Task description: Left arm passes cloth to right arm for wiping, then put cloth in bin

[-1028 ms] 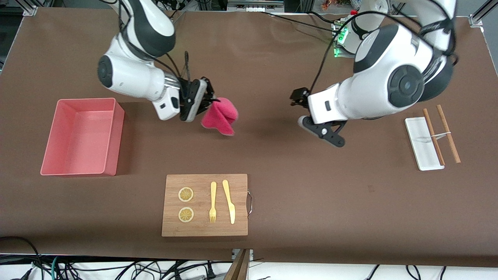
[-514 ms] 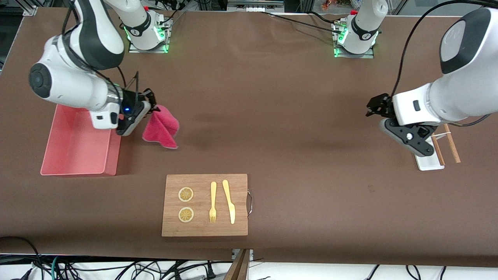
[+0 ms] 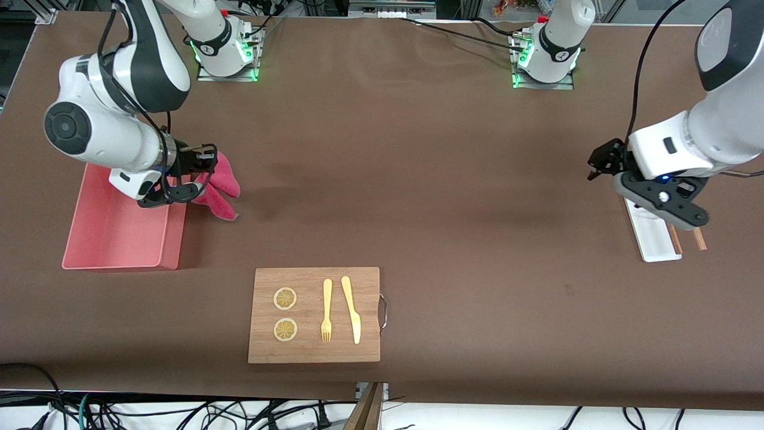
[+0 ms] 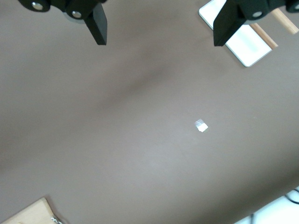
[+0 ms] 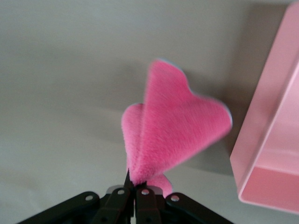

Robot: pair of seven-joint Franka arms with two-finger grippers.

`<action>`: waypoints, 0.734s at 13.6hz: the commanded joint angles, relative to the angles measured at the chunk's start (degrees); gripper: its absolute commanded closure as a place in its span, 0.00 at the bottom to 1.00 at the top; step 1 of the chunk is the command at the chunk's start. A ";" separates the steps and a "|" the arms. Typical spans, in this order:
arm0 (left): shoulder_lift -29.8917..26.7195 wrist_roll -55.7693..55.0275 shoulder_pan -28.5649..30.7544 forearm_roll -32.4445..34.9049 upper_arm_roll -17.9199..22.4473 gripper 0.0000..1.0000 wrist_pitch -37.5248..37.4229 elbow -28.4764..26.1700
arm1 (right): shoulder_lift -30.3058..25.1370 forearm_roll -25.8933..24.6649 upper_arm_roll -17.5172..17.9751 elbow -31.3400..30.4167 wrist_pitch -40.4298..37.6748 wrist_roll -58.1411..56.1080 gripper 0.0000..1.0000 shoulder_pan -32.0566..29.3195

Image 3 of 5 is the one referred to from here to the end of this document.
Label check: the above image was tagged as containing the pink red cloth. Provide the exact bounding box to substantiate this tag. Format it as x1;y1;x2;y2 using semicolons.
190;150;242;222

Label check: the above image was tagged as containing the white rectangular tray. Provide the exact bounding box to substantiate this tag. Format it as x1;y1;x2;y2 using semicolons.
623;197;683;263

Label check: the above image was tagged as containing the pink plastic bin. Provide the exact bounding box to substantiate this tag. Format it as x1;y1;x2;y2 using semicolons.
61;162;187;271

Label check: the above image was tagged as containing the wooden cutting board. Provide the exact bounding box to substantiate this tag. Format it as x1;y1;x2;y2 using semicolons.
248;267;381;364

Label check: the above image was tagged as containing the yellow plastic fork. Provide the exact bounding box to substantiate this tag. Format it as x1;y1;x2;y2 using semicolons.
321;278;334;343

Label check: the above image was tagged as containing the yellow plastic knife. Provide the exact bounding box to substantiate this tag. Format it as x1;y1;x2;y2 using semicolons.
341;275;362;345

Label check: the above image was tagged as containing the wooden beam below table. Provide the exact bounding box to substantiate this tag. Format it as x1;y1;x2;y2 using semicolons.
343;382;386;430

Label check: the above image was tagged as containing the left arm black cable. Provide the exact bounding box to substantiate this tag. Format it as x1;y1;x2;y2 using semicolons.
625;0;688;145

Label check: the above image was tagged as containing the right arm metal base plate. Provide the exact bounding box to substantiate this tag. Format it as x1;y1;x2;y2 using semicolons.
196;25;263;83

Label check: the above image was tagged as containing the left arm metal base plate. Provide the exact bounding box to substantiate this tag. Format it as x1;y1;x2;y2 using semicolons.
511;33;576;91

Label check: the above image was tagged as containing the black cable across table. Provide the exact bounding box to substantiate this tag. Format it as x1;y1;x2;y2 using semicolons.
399;16;529;50

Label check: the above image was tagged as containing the black looped floor cable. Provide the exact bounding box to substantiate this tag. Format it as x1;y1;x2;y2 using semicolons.
0;363;63;430

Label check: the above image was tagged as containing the teal floor cable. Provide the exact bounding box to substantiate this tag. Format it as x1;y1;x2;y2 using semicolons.
76;392;96;430

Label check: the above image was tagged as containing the metal table edge bracket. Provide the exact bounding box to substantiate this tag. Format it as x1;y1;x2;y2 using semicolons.
356;382;390;402

